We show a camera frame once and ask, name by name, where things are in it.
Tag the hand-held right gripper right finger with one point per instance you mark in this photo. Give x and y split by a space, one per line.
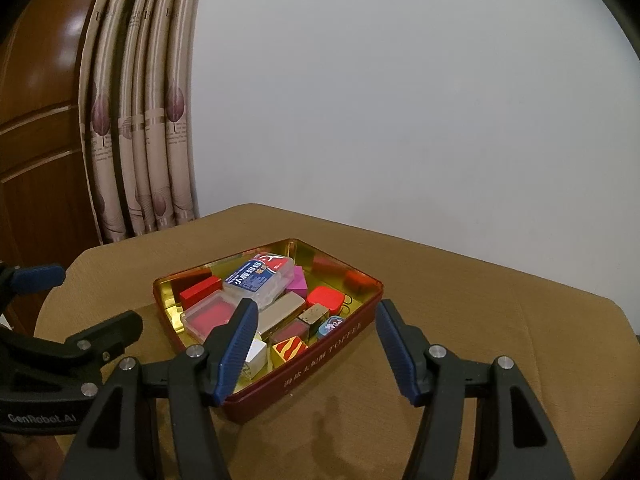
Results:
397 355

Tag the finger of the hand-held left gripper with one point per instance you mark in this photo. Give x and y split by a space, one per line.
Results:
35 278
100 335

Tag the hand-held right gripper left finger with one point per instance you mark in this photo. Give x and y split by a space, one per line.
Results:
240 350

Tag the white wooden block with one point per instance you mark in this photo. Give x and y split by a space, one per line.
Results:
256 352

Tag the clear plastic box red insert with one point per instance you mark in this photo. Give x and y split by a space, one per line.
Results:
207 317

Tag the yellow wooden block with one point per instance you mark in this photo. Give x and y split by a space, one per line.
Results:
289 350

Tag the maroon block bare wood end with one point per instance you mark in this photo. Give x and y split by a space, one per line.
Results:
300 327

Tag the red wooden block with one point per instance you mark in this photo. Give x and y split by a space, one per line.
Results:
200 291

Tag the small round blue tin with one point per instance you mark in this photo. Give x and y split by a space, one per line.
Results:
330 327

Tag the red tin box gold interior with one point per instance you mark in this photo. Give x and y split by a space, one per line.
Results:
310 385

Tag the cream long block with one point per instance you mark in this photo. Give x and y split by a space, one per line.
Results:
280 314

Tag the clear box blue label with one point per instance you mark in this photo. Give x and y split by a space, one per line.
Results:
257 280

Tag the tan tablecloth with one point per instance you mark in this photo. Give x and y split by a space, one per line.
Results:
475 310

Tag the pink wooden block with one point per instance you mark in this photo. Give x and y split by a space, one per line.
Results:
299 282

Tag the red rounded block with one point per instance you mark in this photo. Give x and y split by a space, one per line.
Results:
325 299

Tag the brown wooden door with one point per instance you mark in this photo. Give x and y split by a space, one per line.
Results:
40 135

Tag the beige leaf print curtain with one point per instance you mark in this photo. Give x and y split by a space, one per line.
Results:
150 110

